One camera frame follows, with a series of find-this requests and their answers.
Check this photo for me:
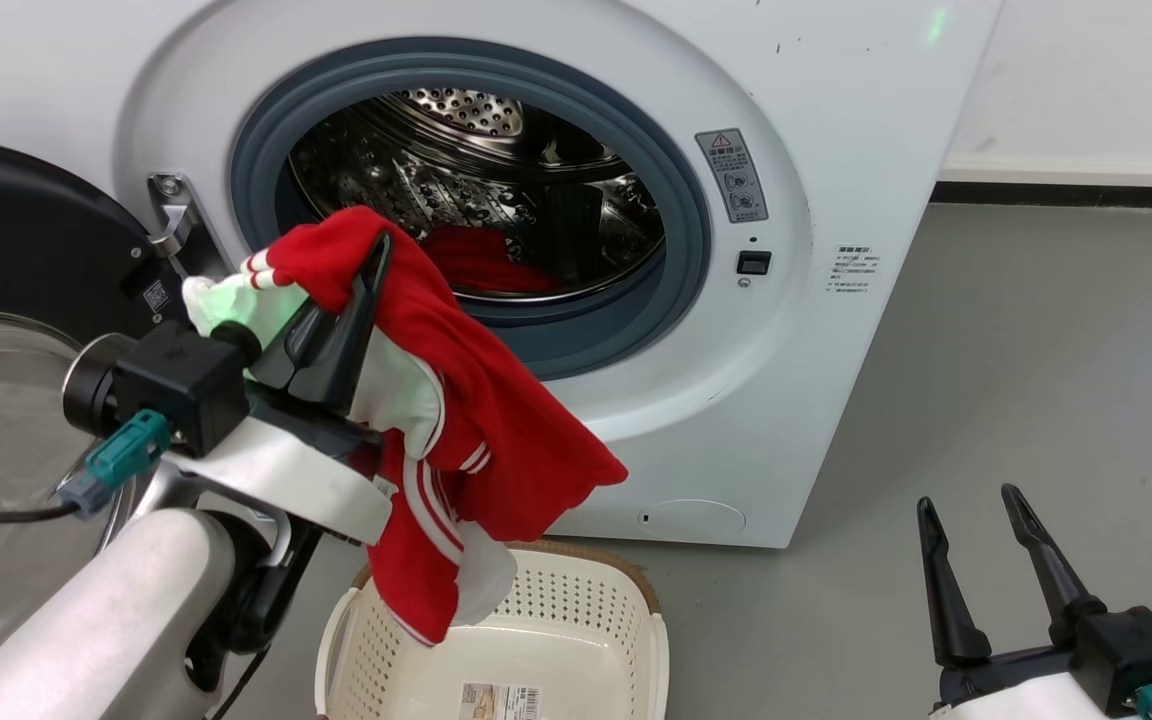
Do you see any red and white garment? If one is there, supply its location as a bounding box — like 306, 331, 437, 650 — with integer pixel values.
182, 205, 629, 648

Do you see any grey rubber door gasket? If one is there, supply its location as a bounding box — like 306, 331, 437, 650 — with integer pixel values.
230, 37, 713, 382

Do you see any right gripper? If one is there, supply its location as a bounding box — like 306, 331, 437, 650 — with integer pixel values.
917, 484, 1149, 720

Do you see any grey warning sticker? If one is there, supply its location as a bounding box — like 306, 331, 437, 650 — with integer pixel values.
694, 127, 770, 225

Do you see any metal door hinge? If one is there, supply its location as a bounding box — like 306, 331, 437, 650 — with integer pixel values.
146, 172, 234, 283

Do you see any small printed text label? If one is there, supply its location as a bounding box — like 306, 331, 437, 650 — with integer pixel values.
824, 243, 881, 297

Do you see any steel washing machine drum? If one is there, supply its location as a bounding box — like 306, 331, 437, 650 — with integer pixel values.
288, 87, 667, 302

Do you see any round filter cover flap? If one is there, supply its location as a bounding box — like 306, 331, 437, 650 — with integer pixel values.
636, 498, 748, 538

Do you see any dark wall baseboard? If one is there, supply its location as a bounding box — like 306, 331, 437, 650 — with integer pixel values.
932, 181, 1152, 211

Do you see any teal left cable connector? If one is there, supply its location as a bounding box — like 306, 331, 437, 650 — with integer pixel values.
56, 408, 173, 519

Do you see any red cloth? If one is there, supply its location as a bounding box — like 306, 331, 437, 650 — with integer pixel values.
421, 224, 565, 296

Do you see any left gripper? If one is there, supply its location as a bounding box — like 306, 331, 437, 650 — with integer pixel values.
164, 231, 395, 548

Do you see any cream plastic laundry basket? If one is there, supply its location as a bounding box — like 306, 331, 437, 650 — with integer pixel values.
314, 540, 671, 720

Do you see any basket barcode label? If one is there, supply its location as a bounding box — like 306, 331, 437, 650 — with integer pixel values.
460, 682, 543, 720

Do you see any white front-load washing machine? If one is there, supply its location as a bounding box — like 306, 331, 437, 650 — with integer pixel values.
0, 0, 1005, 550

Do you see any black washing machine door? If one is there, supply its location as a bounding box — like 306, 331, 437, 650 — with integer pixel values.
0, 135, 189, 701

